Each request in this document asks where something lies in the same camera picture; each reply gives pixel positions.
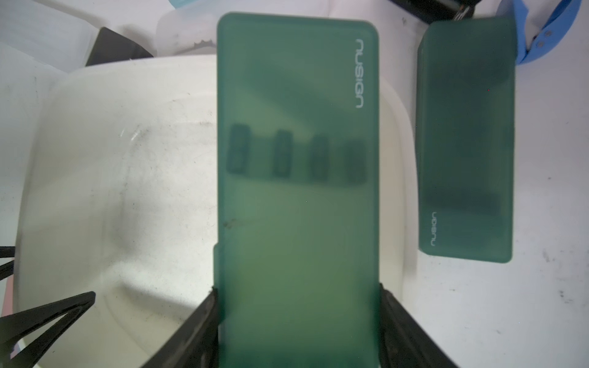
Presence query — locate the dark green pencil case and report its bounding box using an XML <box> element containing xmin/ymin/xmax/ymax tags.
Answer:
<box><xmin>415</xmin><ymin>17</ymin><xmax>517</xmax><ymax>263</ymax></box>
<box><xmin>215</xmin><ymin>12</ymin><xmax>380</xmax><ymax>367</ymax></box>

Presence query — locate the black pencil case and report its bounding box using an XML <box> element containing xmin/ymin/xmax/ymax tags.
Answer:
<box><xmin>86</xmin><ymin>27</ymin><xmax>153</xmax><ymax>67</ymax></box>

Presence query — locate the pink pencil case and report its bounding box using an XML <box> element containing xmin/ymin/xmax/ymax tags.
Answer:
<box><xmin>0</xmin><ymin>275</ymin><xmax>19</xmax><ymax>360</ymax></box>

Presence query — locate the black stapler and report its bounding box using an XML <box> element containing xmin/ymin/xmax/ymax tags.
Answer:
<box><xmin>391</xmin><ymin>0</ymin><xmax>480</xmax><ymax>25</ymax></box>

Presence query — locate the white plastic storage box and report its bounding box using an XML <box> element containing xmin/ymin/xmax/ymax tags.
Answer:
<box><xmin>12</xmin><ymin>54</ymin><xmax>417</xmax><ymax>368</ymax></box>

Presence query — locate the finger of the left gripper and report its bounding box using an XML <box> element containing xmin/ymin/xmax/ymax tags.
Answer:
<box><xmin>0</xmin><ymin>246</ymin><xmax>15</xmax><ymax>280</ymax></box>
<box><xmin>2</xmin><ymin>291</ymin><xmax>96</xmax><ymax>367</ymax></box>

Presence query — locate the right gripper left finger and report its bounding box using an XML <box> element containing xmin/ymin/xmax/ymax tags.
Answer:
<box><xmin>143</xmin><ymin>288</ymin><xmax>219</xmax><ymax>368</ymax></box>

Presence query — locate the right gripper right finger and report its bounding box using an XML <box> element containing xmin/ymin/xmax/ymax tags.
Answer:
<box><xmin>379</xmin><ymin>287</ymin><xmax>457</xmax><ymax>368</ymax></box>

